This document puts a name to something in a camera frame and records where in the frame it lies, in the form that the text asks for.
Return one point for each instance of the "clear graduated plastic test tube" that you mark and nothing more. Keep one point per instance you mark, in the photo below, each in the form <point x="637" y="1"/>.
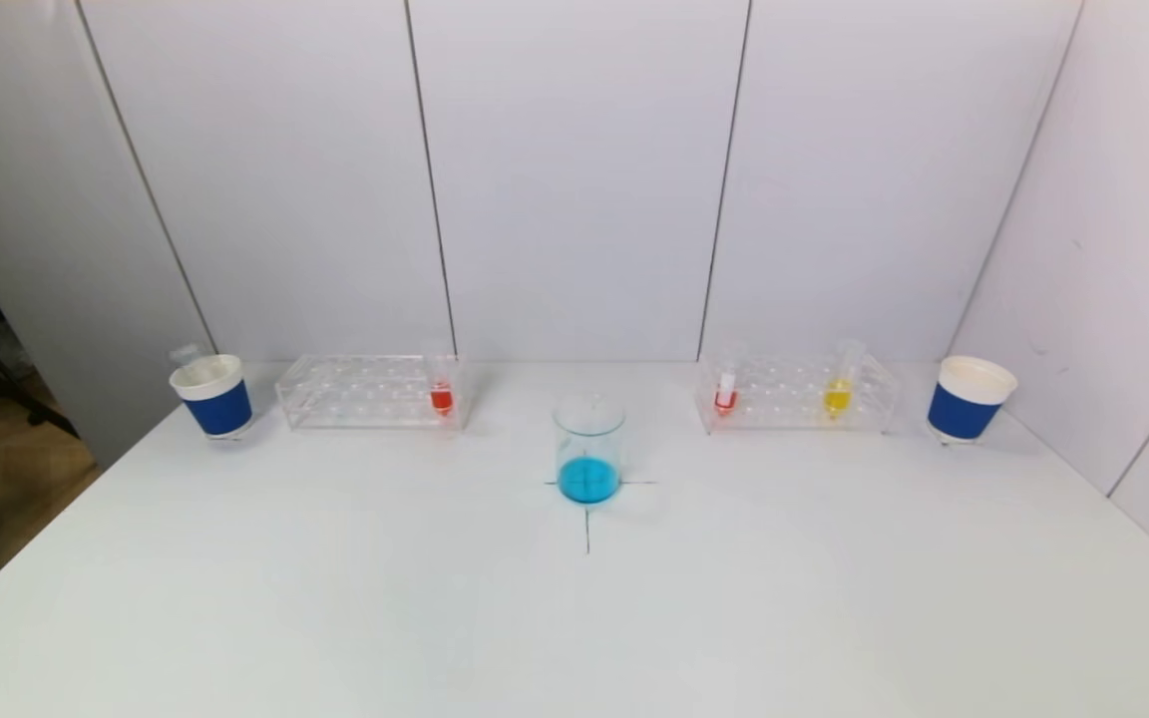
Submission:
<point x="186" y="357"/>

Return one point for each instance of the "clear glass beaker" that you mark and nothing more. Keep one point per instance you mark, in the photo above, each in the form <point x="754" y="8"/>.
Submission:
<point x="589" y="479"/>

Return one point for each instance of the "test tube with red pigment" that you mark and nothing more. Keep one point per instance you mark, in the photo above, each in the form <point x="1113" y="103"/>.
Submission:
<point x="441" y="399"/>

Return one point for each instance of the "red pigment tube white label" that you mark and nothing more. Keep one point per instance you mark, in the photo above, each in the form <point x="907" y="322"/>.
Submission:
<point x="726" y="399"/>

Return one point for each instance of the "clear acrylic test tube rack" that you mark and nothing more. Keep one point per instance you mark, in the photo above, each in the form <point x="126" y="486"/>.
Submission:
<point x="355" y="404"/>
<point x="784" y="414"/>

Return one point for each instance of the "test tube with yellow pigment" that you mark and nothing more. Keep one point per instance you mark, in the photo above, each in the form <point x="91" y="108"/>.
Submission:
<point x="838" y="399"/>

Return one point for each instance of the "blue white paper cup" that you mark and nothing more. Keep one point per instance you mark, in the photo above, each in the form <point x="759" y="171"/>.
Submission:
<point x="220" y="409"/>
<point x="963" y="411"/>

